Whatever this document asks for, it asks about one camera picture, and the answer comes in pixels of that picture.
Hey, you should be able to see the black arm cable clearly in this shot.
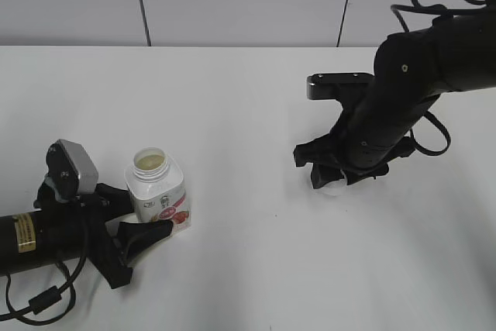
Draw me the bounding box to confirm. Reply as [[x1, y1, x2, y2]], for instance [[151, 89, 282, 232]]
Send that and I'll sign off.
[[390, 0, 496, 157], [0, 245, 88, 326]]

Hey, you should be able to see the white yogurt drink bottle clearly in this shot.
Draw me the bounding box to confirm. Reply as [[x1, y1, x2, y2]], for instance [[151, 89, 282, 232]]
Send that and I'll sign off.
[[124, 147, 191, 234]]

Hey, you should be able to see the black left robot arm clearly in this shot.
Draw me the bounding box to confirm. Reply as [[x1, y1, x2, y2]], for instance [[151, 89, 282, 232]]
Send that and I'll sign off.
[[1, 177, 133, 289]]

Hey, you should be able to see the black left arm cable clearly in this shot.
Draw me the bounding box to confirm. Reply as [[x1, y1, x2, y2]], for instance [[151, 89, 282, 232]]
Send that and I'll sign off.
[[0, 245, 88, 326]]

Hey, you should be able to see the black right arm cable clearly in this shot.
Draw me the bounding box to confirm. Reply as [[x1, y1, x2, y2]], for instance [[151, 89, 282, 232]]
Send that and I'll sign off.
[[390, 0, 496, 157]]

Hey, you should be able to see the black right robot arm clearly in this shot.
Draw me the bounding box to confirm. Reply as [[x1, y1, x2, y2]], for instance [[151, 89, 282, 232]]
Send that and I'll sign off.
[[293, 0, 495, 189]]

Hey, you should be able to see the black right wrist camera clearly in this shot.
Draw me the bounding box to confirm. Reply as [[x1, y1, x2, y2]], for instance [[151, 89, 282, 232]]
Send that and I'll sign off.
[[306, 73, 374, 112]]

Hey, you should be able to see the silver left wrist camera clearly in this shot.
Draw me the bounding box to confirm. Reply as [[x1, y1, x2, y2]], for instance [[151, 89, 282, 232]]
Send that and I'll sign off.
[[44, 139, 98, 203]]

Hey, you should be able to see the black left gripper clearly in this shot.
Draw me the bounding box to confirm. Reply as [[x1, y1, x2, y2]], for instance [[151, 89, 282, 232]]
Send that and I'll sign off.
[[33, 179, 174, 289]]

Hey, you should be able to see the white round bottle cap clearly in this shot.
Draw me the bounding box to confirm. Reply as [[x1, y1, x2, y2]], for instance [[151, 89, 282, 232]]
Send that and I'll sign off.
[[316, 178, 347, 197]]

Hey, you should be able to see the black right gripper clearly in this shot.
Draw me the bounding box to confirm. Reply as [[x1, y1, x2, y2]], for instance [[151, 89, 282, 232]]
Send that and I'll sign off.
[[293, 131, 414, 190]]

